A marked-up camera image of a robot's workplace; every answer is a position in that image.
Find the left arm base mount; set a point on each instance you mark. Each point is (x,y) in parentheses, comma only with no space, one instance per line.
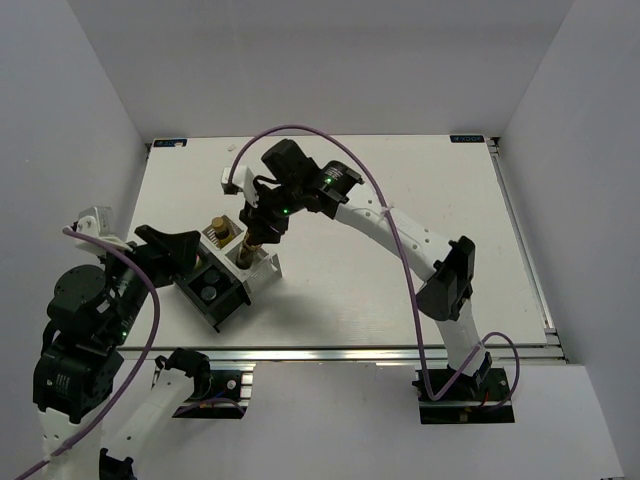
(217,391)

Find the yellow label brown bottle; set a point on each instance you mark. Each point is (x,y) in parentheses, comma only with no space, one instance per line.
(223,233)

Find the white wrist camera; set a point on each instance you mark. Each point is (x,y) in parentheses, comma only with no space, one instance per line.
(240,181)
(98,222)

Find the black organizer box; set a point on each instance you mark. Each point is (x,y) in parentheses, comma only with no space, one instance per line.
(231,295)

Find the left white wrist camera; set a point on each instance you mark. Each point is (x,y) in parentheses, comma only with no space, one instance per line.
(98,222)

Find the yellow band spice bottle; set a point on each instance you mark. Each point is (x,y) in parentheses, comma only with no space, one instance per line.
(247,252)

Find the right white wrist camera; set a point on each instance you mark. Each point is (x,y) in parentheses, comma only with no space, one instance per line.
(240,181)

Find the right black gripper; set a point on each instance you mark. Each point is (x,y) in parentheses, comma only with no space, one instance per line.
(256,218)

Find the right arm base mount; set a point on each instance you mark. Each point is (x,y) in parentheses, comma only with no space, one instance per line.
(490,404)

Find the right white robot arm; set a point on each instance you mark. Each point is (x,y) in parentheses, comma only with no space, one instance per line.
(445,267)

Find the black cap spice jar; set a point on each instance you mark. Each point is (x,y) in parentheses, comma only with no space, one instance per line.
(208,294)
(211,277)

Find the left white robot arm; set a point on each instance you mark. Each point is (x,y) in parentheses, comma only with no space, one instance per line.
(73,390)

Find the left blue corner sticker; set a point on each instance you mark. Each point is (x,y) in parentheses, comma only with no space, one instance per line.
(170,143)

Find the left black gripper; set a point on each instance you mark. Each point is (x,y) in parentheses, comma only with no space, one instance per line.
(179,250)

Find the black cap spice jar front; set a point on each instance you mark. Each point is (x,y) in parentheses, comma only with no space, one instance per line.
(208,294)

